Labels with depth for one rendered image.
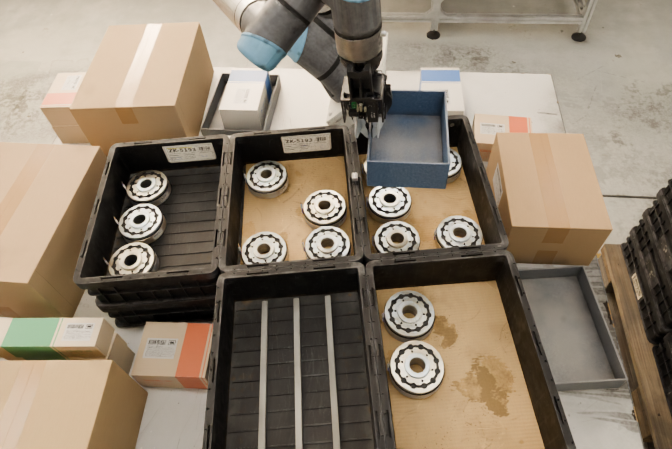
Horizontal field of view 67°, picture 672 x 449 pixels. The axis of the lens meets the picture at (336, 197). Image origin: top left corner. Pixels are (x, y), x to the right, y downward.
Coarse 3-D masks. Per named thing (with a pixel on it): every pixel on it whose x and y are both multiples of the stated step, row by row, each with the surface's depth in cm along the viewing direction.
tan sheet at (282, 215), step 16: (304, 160) 135; (320, 160) 134; (336, 160) 134; (288, 176) 132; (304, 176) 131; (320, 176) 131; (336, 176) 131; (288, 192) 128; (304, 192) 128; (256, 208) 126; (272, 208) 126; (288, 208) 125; (256, 224) 123; (272, 224) 123; (288, 224) 122; (304, 224) 122; (288, 240) 120; (304, 240) 119; (352, 240) 119; (304, 256) 117
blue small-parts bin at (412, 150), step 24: (408, 96) 105; (432, 96) 104; (408, 120) 108; (432, 120) 107; (384, 144) 104; (408, 144) 103; (432, 144) 103; (384, 168) 93; (408, 168) 93; (432, 168) 92
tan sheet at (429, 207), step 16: (464, 176) 129; (368, 192) 127; (416, 192) 126; (432, 192) 126; (448, 192) 126; (464, 192) 126; (416, 208) 123; (432, 208) 123; (448, 208) 123; (464, 208) 123; (368, 224) 121; (416, 224) 120; (432, 224) 120; (432, 240) 117
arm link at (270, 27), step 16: (224, 0) 89; (240, 0) 86; (256, 0) 84; (272, 0) 80; (240, 16) 85; (256, 16) 82; (272, 16) 80; (288, 16) 80; (256, 32) 81; (272, 32) 81; (288, 32) 81; (240, 48) 82; (256, 48) 81; (272, 48) 82; (288, 48) 84; (256, 64) 83; (272, 64) 84
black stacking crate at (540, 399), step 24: (432, 264) 104; (456, 264) 104; (480, 264) 105; (504, 264) 104; (384, 288) 111; (504, 288) 105; (528, 336) 94; (384, 360) 101; (528, 360) 95; (528, 384) 96; (552, 408) 85; (552, 432) 86
